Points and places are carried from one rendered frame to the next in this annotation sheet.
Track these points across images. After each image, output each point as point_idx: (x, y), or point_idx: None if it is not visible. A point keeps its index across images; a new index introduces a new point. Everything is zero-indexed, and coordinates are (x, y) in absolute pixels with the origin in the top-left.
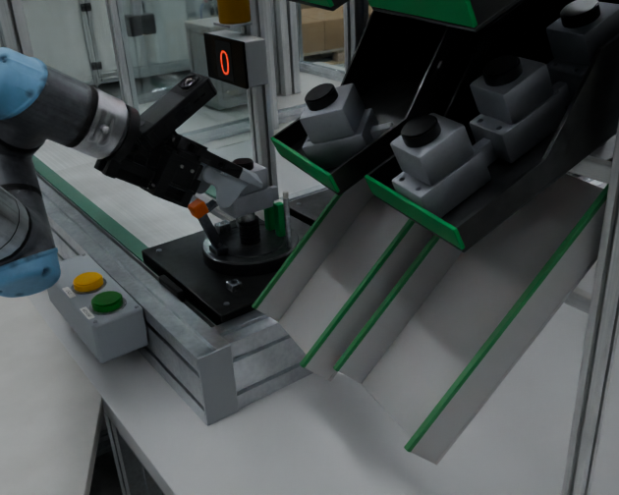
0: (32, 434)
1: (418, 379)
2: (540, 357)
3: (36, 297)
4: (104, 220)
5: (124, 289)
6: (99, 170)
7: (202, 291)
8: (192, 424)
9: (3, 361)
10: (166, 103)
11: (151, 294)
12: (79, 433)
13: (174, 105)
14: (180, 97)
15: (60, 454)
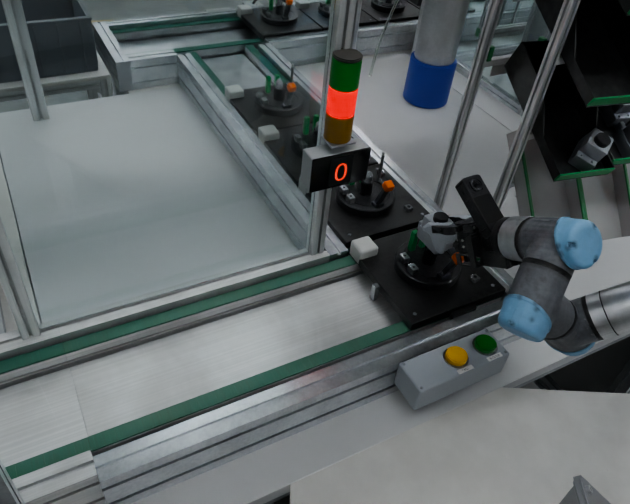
0: (540, 422)
1: (595, 222)
2: (465, 207)
3: (362, 443)
4: (317, 359)
5: (460, 338)
6: (512, 266)
7: (476, 294)
8: (525, 342)
9: (461, 454)
10: (487, 204)
11: (463, 325)
12: (537, 397)
13: (494, 201)
14: (487, 195)
15: (555, 405)
